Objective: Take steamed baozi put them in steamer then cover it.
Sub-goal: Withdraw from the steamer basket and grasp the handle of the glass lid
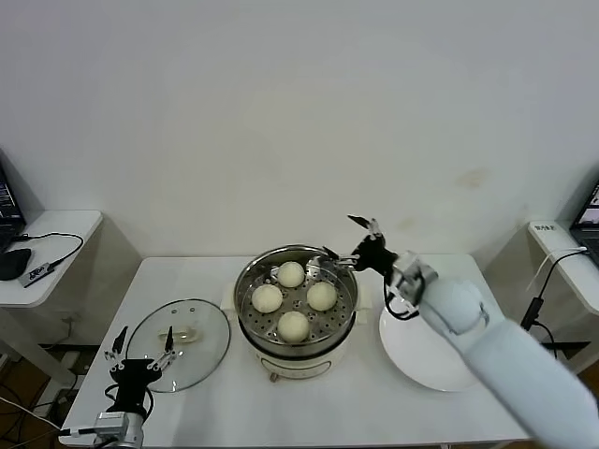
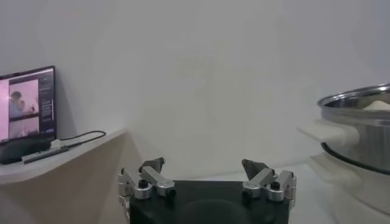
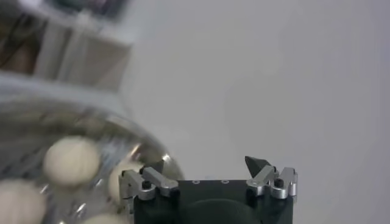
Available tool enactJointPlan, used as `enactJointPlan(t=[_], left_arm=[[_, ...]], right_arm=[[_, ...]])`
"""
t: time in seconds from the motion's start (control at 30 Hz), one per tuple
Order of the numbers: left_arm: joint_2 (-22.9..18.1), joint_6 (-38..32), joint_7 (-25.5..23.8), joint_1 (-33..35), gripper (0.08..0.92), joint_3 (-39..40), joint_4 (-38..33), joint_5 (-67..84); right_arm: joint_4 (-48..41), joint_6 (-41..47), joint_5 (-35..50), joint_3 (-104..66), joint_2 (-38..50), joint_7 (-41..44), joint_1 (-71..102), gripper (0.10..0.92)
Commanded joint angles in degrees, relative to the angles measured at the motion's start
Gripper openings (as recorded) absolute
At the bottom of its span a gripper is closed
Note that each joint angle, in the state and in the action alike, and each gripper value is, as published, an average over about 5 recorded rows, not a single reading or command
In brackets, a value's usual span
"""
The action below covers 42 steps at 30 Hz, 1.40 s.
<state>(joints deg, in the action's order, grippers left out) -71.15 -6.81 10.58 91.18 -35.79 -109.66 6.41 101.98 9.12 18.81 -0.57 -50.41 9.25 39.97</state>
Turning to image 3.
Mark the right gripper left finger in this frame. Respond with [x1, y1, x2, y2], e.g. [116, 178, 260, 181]
[118, 159, 180, 214]

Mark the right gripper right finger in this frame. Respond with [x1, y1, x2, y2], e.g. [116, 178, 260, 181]
[244, 155, 299, 200]

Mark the white steamed baozi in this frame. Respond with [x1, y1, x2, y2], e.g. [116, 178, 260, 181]
[0, 179, 48, 224]
[80, 212, 132, 224]
[108, 161, 144, 205]
[42, 136, 101, 187]

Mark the stainless steel steamer basket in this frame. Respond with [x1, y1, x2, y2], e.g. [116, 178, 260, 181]
[0, 100, 185, 224]

